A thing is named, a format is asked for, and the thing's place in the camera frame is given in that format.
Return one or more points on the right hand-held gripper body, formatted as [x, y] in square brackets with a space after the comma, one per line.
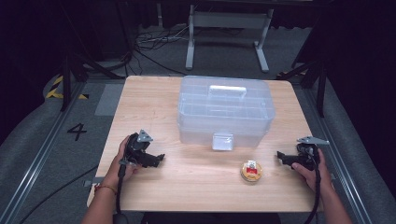
[308, 158]

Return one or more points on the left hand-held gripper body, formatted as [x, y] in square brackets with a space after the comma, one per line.
[137, 152]

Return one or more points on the round yellow tin red label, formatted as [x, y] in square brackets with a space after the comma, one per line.
[251, 171]

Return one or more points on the clear plastic storage box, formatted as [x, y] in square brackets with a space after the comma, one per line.
[225, 115]

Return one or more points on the person's right hand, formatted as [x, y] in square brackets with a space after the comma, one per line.
[317, 179]

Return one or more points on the person's left hand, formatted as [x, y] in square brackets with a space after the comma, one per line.
[116, 172]

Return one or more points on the grey floor plate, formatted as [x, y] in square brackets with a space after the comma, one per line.
[109, 99]

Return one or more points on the black metal stand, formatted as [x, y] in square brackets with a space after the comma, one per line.
[66, 90]
[320, 90]

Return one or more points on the yellow black floor tape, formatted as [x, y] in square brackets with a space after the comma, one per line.
[54, 91]

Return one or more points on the small grey metal bracket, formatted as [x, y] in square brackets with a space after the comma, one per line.
[90, 182]

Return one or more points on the grey metal table frame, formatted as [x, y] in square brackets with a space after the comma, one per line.
[230, 20]

